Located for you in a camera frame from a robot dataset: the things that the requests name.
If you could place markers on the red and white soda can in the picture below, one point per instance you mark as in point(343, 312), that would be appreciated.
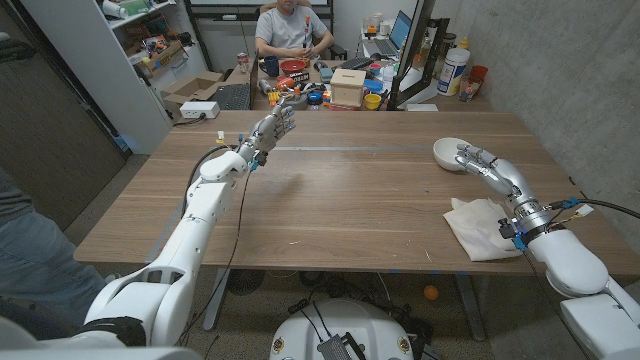
point(243, 62)

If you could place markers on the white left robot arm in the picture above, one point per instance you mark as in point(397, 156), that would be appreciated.
point(200, 215)

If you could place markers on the white flat pad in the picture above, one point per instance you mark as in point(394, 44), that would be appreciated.
point(421, 107)

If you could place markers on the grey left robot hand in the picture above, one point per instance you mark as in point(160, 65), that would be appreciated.
point(267, 132)

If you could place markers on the white domed robot base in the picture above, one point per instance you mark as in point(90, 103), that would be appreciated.
point(350, 325)

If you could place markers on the black and white teleoperation glove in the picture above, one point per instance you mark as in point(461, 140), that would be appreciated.
point(15, 50)

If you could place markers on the red plastic cup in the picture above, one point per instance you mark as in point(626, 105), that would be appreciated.
point(478, 73)

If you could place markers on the seated person in grey shirt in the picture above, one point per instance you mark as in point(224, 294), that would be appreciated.
point(290, 32)

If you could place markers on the black round fan grille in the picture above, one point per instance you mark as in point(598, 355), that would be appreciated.
point(245, 281)

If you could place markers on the yellow cup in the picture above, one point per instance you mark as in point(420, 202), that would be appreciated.
point(372, 101)

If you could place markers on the light wooden slot box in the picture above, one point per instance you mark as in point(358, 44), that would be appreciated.
point(347, 87)

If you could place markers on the black monitor on stand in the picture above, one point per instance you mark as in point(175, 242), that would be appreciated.
point(412, 40)

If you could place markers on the grey table leg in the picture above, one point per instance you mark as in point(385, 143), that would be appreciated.
point(471, 307)
point(217, 300)

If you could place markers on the red bowl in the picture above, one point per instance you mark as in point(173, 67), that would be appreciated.
point(293, 66)

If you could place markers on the black finned electronics module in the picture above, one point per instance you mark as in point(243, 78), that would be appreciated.
point(334, 348)

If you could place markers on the dark jar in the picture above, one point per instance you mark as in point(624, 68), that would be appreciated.
point(448, 44)

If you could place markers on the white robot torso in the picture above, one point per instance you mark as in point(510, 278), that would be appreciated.
point(100, 354)

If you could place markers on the white ceramic bowl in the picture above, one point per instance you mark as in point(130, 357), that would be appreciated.
point(445, 155)

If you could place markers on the black labelled box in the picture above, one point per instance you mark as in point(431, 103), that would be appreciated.
point(300, 77)

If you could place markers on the grey metal cylinder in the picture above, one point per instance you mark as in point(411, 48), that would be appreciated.
point(265, 86)

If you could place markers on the yellow toy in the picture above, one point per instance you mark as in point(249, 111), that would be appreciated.
point(273, 98)

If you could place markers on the white canister with label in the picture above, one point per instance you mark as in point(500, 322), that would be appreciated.
point(452, 70)

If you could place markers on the cluttered wooden desk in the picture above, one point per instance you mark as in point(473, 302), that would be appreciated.
point(260, 104)

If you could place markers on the green box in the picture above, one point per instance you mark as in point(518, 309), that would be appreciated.
point(134, 6)

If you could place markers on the black keyboard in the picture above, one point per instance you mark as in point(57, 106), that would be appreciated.
point(356, 63)
point(232, 96)

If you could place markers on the yellow capped bottle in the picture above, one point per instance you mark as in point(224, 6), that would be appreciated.
point(464, 43)

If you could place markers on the open silver laptop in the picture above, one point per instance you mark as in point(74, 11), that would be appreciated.
point(400, 30)

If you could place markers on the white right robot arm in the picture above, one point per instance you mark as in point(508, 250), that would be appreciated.
point(570, 265)

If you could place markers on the grey tape strip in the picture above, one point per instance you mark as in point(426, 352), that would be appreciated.
point(161, 240)

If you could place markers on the cardboard box with toys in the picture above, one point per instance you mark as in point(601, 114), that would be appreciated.
point(160, 59)

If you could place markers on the orange toy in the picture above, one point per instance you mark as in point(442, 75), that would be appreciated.
point(285, 83)

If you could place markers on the standing person in blue jeans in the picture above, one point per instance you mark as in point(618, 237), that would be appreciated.
point(35, 260)

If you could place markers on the white power box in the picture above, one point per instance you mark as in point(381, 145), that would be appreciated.
point(200, 109)

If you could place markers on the open cardboard box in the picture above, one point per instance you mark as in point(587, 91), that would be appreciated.
point(192, 90)

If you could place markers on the clear glass with items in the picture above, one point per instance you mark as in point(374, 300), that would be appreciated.
point(468, 89)

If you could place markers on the white mug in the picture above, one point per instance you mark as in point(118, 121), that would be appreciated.
point(384, 27)

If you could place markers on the orange ball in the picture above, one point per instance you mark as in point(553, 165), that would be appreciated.
point(431, 292)

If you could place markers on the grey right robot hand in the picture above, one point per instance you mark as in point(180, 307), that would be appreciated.
point(505, 177)

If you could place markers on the teal small box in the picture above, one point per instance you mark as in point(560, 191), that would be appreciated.
point(326, 74)

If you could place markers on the white shelf unit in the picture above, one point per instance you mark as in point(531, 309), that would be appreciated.
point(100, 75)

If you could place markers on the dark blue mug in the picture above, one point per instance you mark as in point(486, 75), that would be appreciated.
point(271, 66)

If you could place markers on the white cloth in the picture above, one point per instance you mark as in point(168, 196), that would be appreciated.
point(475, 225)

